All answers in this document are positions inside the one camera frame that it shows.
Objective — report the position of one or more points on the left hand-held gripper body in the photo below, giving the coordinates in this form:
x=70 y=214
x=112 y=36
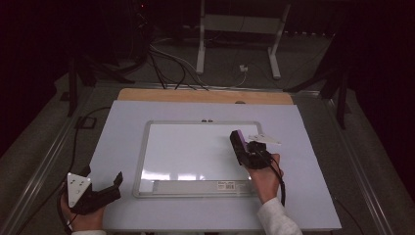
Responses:
x=77 y=191

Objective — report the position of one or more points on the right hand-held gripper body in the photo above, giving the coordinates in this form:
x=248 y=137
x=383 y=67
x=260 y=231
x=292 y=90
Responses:
x=259 y=156

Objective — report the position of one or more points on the black and purple whiteboard eraser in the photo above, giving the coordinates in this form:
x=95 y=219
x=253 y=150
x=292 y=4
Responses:
x=237 y=143

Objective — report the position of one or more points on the silver framed whiteboard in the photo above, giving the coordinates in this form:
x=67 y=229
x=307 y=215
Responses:
x=189 y=153

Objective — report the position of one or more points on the person's right hand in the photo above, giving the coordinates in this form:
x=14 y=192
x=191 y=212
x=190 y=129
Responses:
x=266 y=182

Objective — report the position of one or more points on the person's left hand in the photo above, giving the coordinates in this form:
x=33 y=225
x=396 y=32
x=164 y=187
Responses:
x=83 y=222

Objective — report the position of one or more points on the black square floor plate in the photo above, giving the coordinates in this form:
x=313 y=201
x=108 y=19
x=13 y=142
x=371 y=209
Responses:
x=86 y=122

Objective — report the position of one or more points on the large white table mat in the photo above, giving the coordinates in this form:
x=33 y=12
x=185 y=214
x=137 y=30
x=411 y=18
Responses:
x=124 y=130

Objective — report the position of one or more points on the white plug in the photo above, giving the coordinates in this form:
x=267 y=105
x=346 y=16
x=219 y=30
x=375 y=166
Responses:
x=243 y=68

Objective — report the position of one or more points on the black tripod stand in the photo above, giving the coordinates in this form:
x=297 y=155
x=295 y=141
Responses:
x=72 y=88
x=342 y=98

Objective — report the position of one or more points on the white metal stand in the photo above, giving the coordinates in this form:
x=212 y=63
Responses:
x=239 y=24

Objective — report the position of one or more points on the dark equipment rack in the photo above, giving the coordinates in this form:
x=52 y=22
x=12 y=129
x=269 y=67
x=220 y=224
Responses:
x=140 y=29

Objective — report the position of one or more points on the metal floor rail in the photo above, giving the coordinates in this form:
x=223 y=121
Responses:
x=42 y=164
x=355 y=163

